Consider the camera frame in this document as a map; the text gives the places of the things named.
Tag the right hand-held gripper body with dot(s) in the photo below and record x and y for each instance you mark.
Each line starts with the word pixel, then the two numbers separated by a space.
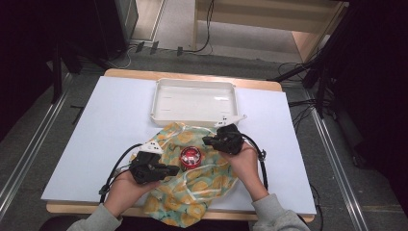
pixel 229 138

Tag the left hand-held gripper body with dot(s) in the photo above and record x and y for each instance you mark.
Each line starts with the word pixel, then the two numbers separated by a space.
pixel 146 165

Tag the red round can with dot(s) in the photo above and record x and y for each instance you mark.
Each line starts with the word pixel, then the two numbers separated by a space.
pixel 190 158

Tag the lemon print cloth bag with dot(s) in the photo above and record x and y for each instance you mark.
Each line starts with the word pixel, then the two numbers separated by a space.
pixel 195 192

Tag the white plastic tray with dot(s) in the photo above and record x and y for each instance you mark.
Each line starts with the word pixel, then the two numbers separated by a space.
pixel 194 102

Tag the person's left hand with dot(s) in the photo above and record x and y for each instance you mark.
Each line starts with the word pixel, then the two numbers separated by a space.
pixel 128 192

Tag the person's right hand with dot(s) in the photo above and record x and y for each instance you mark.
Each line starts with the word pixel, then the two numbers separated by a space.
pixel 245 170

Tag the wooden table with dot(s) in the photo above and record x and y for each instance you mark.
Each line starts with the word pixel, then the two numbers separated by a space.
pixel 192 76

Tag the black tripod stand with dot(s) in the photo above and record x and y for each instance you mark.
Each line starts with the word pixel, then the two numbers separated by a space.
pixel 320 70

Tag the light wooden desk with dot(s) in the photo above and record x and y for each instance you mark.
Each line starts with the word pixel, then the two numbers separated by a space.
pixel 256 19

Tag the black metal stand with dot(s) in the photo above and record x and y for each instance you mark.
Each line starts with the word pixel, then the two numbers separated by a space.
pixel 57 64

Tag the dark cabinet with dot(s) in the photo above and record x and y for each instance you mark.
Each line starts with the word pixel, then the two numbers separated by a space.
pixel 112 25

